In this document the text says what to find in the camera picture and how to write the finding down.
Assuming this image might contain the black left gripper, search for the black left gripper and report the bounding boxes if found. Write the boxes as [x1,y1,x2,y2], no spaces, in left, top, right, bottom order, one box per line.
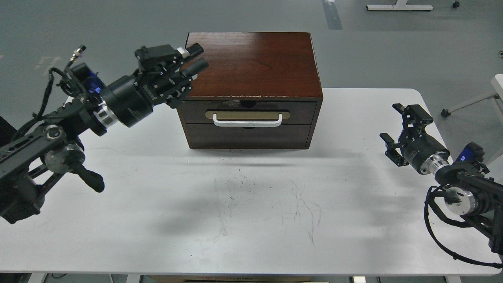
[102,43,209,128]

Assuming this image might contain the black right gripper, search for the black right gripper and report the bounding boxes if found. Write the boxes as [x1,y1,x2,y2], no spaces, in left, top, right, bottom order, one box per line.
[379,103,450,175]

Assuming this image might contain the wooden drawer with white handle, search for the wooden drawer with white handle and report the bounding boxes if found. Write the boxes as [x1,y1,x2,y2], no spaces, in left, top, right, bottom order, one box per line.
[177,100,320,125]

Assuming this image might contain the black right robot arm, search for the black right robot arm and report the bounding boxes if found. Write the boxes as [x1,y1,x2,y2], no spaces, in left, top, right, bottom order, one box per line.
[380,103,502,268]

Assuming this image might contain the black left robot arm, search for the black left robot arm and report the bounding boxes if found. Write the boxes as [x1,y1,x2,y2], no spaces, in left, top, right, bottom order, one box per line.
[1,43,209,224]

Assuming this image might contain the dark wooden drawer cabinet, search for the dark wooden drawer cabinet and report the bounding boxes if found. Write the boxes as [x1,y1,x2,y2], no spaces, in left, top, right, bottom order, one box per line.
[178,32,323,150]

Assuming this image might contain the white chair base right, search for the white chair base right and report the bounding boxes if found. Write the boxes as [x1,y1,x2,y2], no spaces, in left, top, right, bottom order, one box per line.
[441,74,503,121]

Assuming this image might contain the white table leg base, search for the white table leg base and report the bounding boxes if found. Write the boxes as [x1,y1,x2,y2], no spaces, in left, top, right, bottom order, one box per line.
[366,0,433,11]

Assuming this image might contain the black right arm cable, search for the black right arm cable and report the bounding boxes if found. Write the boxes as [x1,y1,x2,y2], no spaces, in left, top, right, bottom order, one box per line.
[423,186,503,269]

